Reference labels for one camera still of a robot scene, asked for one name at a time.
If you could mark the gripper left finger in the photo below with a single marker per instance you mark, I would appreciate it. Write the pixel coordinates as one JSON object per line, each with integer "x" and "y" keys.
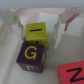
{"x": 17, "y": 24}

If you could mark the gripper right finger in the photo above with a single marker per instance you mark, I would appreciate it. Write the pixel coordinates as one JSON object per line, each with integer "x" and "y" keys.
{"x": 60, "y": 30}

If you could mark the yellow block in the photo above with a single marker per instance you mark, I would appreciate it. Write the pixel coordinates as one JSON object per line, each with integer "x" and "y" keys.
{"x": 36, "y": 32}

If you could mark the purple block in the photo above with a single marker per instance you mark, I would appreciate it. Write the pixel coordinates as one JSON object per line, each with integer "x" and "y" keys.
{"x": 30, "y": 56}

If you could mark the pink block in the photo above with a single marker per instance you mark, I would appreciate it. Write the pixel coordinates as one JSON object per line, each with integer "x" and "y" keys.
{"x": 71, "y": 74}

